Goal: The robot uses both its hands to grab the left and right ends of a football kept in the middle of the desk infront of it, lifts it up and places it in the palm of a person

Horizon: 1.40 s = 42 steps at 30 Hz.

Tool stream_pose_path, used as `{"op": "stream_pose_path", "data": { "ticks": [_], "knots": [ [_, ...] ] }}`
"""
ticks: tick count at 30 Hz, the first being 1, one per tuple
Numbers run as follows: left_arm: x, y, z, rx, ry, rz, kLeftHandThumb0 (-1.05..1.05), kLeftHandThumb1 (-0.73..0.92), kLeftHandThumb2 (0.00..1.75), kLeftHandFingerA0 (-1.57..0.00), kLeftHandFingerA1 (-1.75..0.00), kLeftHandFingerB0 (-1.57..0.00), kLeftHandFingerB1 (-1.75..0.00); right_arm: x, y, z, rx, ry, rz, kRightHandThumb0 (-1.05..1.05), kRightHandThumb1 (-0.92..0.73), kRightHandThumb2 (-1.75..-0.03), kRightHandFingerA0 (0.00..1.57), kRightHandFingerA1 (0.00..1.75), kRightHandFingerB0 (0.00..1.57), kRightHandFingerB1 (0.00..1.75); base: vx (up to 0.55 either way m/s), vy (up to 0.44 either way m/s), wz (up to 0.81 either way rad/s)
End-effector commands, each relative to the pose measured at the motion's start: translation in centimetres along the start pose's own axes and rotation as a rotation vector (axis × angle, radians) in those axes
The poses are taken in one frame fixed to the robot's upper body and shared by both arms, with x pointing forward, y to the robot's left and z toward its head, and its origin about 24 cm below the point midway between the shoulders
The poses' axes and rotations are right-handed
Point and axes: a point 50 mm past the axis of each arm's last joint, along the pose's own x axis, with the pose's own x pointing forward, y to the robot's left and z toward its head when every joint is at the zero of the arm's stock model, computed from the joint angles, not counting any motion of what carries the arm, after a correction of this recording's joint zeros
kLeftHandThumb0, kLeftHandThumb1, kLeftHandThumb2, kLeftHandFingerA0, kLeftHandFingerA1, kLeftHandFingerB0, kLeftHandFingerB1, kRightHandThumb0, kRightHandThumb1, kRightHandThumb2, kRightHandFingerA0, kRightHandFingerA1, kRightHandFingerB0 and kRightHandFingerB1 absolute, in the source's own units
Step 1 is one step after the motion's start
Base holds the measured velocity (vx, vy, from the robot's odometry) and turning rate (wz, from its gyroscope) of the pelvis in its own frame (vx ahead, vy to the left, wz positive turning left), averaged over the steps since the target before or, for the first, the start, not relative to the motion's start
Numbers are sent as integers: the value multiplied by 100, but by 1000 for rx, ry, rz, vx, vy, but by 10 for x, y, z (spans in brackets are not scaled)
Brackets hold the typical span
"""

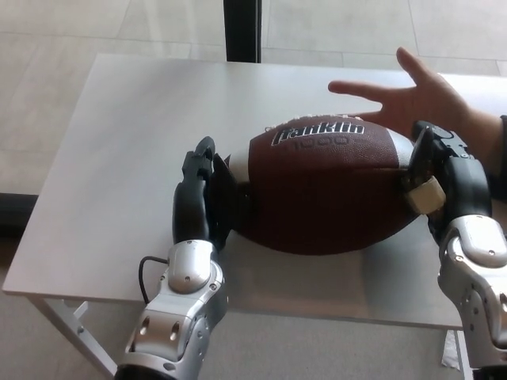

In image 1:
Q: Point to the person's bare hand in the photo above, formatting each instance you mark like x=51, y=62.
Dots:
x=439, y=103

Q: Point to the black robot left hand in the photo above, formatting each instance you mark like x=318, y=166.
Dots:
x=190, y=213

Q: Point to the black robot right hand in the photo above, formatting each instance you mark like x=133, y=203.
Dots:
x=467, y=186

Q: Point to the brown Franklin american football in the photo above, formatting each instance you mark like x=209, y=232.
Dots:
x=321, y=190

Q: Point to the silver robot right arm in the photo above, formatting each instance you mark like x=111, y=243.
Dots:
x=475, y=285

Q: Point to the person's bare forearm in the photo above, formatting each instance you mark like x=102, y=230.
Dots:
x=496, y=146

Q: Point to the dark wrist watch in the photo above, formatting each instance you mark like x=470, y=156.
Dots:
x=504, y=134

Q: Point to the crumpled white paper scrap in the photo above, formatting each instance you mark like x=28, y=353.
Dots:
x=449, y=350

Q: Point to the white slim metal table leg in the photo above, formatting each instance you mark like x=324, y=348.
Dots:
x=463, y=356

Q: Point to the white metal table leg frame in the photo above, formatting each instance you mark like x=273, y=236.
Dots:
x=71, y=332

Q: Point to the black vertical door frame post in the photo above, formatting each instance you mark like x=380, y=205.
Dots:
x=242, y=29

